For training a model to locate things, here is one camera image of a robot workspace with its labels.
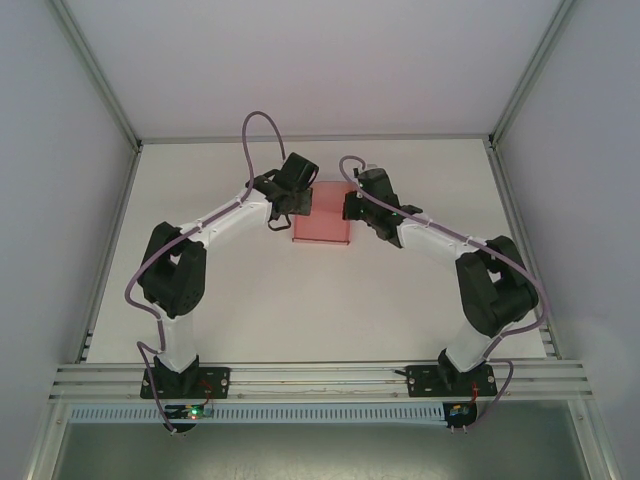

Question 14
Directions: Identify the pink cloth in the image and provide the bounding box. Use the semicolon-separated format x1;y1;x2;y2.
291;180;354;247

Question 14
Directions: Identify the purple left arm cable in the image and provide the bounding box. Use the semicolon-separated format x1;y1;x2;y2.
123;111;287;436

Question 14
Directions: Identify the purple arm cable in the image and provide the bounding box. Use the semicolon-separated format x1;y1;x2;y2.
123;111;287;436
338;154;550;435

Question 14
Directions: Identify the aluminium table side rail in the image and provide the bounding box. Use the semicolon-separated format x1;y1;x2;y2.
74;144;144;364
487;144;564;361

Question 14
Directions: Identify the aluminium mounting rail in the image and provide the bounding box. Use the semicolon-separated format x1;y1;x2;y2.
47;360;596;404

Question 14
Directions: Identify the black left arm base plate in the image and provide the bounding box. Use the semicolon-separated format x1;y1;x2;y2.
139;366;232;401

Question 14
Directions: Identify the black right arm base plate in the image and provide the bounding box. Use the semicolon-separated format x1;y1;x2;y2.
405;364;496;400

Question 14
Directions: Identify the aluminium frame post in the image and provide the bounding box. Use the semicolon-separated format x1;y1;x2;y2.
487;0;591;152
48;0;145;152

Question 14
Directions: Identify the white slotted cable duct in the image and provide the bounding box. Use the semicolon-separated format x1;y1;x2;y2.
67;402;446;426

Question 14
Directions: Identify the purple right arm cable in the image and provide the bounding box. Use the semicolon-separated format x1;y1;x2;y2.
338;154;550;435

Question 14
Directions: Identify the aluminium frame leg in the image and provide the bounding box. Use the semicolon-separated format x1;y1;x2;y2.
22;399;69;480
574;399;619;480

